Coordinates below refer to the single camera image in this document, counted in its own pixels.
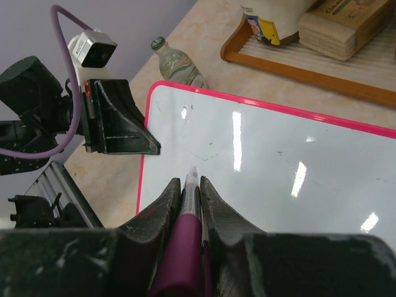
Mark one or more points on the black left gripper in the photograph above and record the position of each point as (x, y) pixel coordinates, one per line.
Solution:
(111, 121)

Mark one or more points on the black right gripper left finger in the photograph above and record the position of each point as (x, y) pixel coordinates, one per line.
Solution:
(120, 261)

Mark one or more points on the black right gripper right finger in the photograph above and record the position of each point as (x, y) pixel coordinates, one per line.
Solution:
(247, 261)

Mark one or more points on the magenta capped whiteboard marker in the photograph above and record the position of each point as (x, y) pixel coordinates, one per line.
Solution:
(185, 269)

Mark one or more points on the pink framed whiteboard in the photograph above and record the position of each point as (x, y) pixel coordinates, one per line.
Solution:
(283, 169)

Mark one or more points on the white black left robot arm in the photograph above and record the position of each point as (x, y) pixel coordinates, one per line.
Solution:
(44, 109)

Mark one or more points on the clear glass bottle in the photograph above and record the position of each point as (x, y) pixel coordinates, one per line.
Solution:
(176, 66)

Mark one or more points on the wooden two-tier shelf rack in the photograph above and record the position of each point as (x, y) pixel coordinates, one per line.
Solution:
(368, 75)

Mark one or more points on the tan sponge block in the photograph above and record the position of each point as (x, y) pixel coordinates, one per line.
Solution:
(339, 29)

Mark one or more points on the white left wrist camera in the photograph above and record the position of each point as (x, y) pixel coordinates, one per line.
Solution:
(90, 52)

